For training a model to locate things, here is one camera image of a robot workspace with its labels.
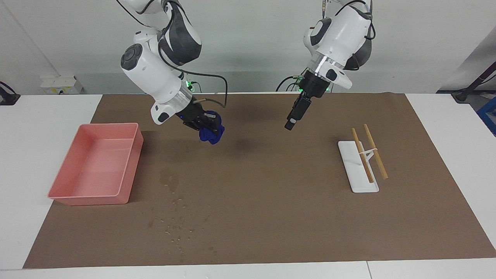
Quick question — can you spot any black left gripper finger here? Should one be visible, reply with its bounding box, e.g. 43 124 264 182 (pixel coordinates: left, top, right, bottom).
285 96 312 131

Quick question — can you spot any blue towel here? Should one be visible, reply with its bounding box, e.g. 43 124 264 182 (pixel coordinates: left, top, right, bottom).
198 110 226 145

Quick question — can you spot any brown wooden dowel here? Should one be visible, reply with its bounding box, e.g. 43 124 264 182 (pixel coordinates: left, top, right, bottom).
351 128 374 183

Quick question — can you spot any white rack base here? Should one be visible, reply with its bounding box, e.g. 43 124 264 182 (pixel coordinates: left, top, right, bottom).
338 140 379 193

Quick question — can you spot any light wooden dowel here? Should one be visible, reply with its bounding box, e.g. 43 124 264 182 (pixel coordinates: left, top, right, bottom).
363 124 388 179

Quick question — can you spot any brown table mat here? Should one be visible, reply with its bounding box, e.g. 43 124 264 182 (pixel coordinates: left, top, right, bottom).
22 92 496 269

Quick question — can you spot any pink plastic bin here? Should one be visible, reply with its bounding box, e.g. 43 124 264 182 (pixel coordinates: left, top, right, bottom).
48 123 144 206

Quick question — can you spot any white socket box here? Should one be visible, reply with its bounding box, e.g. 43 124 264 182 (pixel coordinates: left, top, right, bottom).
41 76 84 95

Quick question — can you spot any black tripod leg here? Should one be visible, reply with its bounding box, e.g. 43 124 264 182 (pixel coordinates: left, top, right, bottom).
451 62 496 103

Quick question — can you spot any blue crate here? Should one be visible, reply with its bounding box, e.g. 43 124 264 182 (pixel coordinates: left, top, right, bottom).
477 97 496 136

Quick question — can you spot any black table clamp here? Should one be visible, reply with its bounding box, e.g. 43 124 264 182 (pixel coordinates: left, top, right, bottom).
0 81 21 106

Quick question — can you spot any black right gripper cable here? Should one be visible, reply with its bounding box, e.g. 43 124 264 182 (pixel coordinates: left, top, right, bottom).
159 46 228 108

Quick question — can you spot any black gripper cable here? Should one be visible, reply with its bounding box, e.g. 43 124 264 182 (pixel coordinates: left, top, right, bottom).
159 46 228 108
322 0 377 40

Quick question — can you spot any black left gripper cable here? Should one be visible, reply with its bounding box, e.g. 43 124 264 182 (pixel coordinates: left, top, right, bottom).
322 0 377 40

